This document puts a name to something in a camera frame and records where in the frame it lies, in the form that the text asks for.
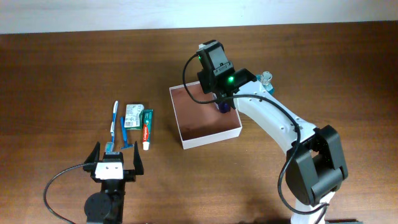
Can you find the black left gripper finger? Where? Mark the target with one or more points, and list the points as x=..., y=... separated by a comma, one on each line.
x=94, y=155
x=137, y=162

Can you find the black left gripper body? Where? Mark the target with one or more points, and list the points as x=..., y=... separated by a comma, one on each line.
x=119, y=185

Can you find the clear bottle with purple liquid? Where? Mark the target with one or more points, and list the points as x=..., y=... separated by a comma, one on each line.
x=223, y=107

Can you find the white cardboard box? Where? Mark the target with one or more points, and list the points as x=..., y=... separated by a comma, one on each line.
x=198, y=124

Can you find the green white soap box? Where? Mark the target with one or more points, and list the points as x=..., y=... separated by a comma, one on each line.
x=133, y=116

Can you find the blue mouthwash bottle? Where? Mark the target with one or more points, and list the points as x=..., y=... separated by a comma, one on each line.
x=265, y=78

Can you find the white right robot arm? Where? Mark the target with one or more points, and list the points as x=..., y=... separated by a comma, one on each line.
x=315, y=165

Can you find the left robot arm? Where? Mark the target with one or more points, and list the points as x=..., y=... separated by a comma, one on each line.
x=106, y=206

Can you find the blue white toothbrush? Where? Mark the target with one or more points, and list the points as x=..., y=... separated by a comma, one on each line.
x=110, y=145

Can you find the blue disposable razor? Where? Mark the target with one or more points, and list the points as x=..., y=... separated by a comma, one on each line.
x=124, y=133

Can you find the green red toothpaste tube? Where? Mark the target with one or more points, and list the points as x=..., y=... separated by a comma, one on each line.
x=147, y=124

